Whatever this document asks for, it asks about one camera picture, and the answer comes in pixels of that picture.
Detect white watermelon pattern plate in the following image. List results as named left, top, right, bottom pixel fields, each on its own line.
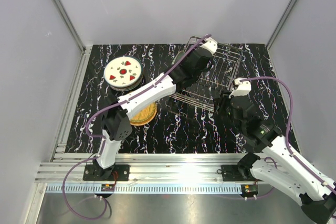
left=103, top=55, right=144, bottom=88

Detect left aluminium frame post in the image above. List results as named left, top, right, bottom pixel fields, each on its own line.
left=52, top=0, right=92, bottom=55

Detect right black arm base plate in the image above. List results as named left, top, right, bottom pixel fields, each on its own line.
left=220, top=165, right=244, bottom=182

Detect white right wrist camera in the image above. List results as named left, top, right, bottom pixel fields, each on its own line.
left=229, top=78, right=251, bottom=99

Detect small circuit board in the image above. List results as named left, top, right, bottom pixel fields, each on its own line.
left=101, top=184, right=115, bottom=191
left=241, top=184, right=259, bottom=195

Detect aluminium mounting rail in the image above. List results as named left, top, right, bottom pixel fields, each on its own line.
left=35, top=153, right=244, bottom=184

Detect left small circuit board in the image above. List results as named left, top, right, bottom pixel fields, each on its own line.
left=101, top=184, right=115, bottom=191

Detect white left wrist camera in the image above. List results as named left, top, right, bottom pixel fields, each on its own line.
left=201, top=38, right=218, bottom=55

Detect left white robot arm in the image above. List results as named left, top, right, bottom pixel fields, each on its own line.
left=88, top=42, right=217, bottom=180

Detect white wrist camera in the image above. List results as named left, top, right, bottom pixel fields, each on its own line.
left=201, top=38, right=218, bottom=55
left=229, top=78, right=251, bottom=99

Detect aluminium frame post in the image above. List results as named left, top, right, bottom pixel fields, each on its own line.
left=52, top=0, right=92, bottom=55
left=266, top=0, right=299, bottom=50

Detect yellow woven pattern plate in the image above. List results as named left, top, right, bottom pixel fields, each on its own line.
left=130, top=103, right=157, bottom=126

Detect right aluminium frame post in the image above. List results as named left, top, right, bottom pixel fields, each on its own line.
left=266, top=0, right=299, bottom=50

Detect white slotted cable duct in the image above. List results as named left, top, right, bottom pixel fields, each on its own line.
left=46, top=183, right=242, bottom=195

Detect metal wire dish rack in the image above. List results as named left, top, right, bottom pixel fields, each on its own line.
left=167, top=43, right=243, bottom=114

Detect mint green flower plate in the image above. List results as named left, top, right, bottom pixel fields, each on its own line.
left=172, top=51, right=185, bottom=65

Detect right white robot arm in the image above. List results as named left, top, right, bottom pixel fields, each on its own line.
left=214, top=93, right=335, bottom=223

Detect right small circuit board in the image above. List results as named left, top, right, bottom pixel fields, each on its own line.
left=241, top=184, right=259, bottom=195

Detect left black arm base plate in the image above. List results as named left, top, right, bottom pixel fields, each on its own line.
left=82, top=164, right=130, bottom=182

